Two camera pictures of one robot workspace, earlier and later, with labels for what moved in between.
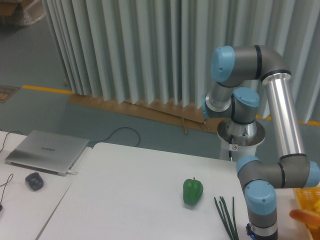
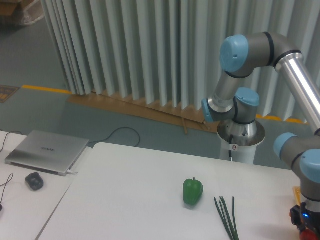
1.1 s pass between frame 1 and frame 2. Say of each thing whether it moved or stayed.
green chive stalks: stayed
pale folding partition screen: stayed
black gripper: moved
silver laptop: stayed
